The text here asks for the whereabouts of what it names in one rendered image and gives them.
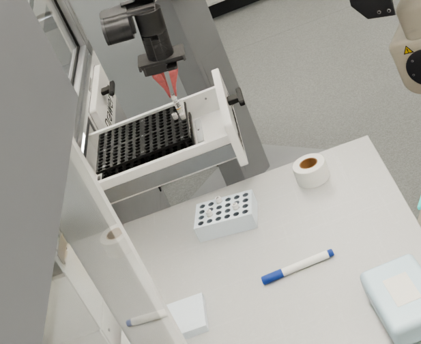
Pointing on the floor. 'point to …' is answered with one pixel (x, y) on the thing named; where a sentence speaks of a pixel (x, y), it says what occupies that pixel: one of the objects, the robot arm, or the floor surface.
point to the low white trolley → (291, 254)
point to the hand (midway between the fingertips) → (172, 92)
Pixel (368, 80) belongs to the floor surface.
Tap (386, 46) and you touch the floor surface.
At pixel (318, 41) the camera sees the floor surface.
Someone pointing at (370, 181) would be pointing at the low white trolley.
